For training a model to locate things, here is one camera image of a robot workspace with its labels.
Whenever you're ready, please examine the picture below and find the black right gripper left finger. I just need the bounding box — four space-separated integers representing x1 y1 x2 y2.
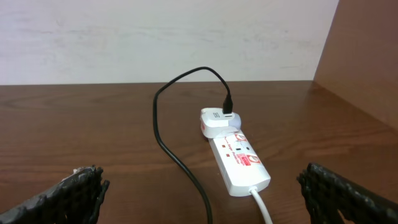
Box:
1 166 110 224

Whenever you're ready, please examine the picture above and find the white power strip cord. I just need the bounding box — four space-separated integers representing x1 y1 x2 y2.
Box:
248 185 274 224

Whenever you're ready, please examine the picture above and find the white power strip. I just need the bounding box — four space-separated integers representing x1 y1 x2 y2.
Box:
209 131 271 197

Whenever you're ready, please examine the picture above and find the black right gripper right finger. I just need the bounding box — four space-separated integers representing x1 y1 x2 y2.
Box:
297 163 397 224

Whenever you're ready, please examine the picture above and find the black USB charging cable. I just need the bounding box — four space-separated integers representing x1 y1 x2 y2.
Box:
152 66 234 224

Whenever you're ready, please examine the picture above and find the white USB charger adapter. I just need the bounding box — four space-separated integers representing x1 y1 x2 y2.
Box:
200 108 241 139

